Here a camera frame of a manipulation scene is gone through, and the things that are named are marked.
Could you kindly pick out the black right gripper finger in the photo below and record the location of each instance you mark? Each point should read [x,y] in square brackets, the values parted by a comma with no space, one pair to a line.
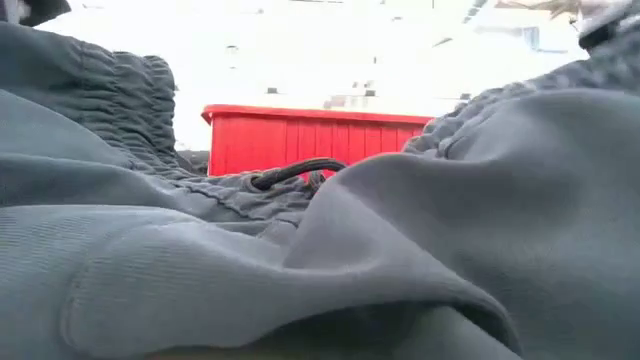
[597,36]

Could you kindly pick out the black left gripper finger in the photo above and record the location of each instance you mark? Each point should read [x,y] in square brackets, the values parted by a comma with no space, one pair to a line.
[45,10]

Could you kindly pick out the red plastic bin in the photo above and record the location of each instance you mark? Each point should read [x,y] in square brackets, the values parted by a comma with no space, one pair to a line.
[300,142]

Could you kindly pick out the black background machine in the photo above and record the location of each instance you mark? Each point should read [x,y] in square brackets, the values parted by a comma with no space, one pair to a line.
[197,160]

